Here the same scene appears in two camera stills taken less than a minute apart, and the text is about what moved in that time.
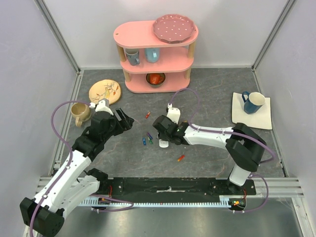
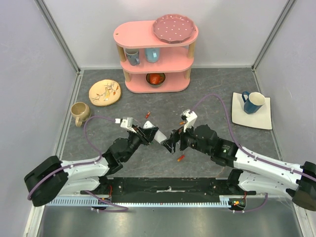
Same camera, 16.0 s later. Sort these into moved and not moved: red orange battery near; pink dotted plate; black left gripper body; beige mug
Moved: black left gripper body
Not moved: pink dotted plate; red orange battery near; beige mug
